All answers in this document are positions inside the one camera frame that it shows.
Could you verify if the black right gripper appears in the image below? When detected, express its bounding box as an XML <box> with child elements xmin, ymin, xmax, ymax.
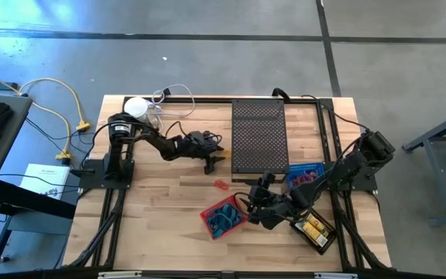
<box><xmin>239</xmin><ymin>172</ymin><xmax>300</xmax><ymax>230</ymax></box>

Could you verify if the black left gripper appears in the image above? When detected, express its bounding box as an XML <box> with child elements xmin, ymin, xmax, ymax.
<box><xmin>170</xmin><ymin>130</ymin><xmax>227</xmax><ymax>175</ymax></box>

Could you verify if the red plastic basket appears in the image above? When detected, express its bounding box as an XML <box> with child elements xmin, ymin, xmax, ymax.
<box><xmin>199</xmin><ymin>194</ymin><xmax>249</xmax><ymax>241</ymax></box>

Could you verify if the yellow green packet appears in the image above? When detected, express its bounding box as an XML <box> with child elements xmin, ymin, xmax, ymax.
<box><xmin>308</xmin><ymin>215</ymin><xmax>330</xmax><ymax>242</ymax></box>
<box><xmin>302</xmin><ymin>221</ymin><xmax>324</xmax><ymax>248</ymax></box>

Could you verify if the black perforated metal shelf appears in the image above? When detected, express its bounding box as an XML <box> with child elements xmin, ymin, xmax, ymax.
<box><xmin>231</xmin><ymin>98</ymin><xmax>291</xmax><ymax>184</ymax></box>

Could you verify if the blue plastic basket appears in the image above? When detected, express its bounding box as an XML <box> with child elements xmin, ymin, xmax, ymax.
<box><xmin>286</xmin><ymin>162</ymin><xmax>327</xmax><ymax>191</ymax></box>

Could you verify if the black mesh tray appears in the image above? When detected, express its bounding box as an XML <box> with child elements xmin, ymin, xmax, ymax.
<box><xmin>289</xmin><ymin>211</ymin><xmax>338</xmax><ymax>257</ymax></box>

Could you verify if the white mushroom table lamp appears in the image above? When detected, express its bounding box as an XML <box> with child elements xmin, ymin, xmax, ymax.
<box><xmin>123</xmin><ymin>96</ymin><xmax>160</xmax><ymax>129</ymax></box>

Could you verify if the white booklet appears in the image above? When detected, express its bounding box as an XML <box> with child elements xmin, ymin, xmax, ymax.
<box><xmin>19</xmin><ymin>163</ymin><xmax>70</xmax><ymax>201</ymax></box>

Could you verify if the blue-grey metal cart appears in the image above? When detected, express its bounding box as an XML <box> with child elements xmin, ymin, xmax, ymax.
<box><xmin>402</xmin><ymin>106</ymin><xmax>446</xmax><ymax>228</ymax></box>

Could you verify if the dark bench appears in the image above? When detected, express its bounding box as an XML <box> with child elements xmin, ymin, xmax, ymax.
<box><xmin>0</xmin><ymin>180</ymin><xmax>77</xmax><ymax>265</ymax></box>

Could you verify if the grey side table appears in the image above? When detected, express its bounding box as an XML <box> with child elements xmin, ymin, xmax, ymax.
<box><xmin>0</xmin><ymin>92</ymin><xmax>33</xmax><ymax>206</ymax></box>

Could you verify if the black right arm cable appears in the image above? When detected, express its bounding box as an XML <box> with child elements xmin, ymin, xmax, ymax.
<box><xmin>232</xmin><ymin>170</ymin><xmax>359</xmax><ymax>218</ymax></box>

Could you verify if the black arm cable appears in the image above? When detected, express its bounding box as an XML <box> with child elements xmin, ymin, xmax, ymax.
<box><xmin>81</xmin><ymin>119</ymin><xmax>224</xmax><ymax>168</ymax></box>
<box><xmin>232</xmin><ymin>170</ymin><xmax>359</xmax><ymax>218</ymax></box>

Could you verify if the black aluminium table frame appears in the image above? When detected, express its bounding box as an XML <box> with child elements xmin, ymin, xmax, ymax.
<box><xmin>64</xmin><ymin>95</ymin><xmax>393</xmax><ymax>272</ymax></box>

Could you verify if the white lamp cable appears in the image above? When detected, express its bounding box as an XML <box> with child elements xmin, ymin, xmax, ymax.
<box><xmin>147</xmin><ymin>84</ymin><xmax>196</xmax><ymax>131</ymax></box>

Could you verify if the black thick cable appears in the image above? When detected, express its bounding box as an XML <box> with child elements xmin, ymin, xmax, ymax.
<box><xmin>271</xmin><ymin>87</ymin><xmax>371</xmax><ymax>133</ymax></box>

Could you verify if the grey metal bracket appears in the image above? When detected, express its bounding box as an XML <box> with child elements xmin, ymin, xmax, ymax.
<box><xmin>314</xmin><ymin>272</ymin><xmax>359</xmax><ymax>279</ymax></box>
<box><xmin>98</xmin><ymin>270</ymin><xmax>143</xmax><ymax>279</ymax></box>

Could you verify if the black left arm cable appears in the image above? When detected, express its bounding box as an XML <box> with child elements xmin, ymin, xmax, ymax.
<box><xmin>81</xmin><ymin>119</ymin><xmax>224</xmax><ymax>168</ymax></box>

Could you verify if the yellow extension cable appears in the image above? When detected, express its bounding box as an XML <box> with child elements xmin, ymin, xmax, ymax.
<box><xmin>0</xmin><ymin>65</ymin><xmax>92</xmax><ymax>160</ymax></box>

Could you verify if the thin black floor cable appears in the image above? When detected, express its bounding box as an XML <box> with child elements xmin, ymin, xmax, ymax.
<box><xmin>0</xmin><ymin>115</ymin><xmax>94</xmax><ymax>195</ymax></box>

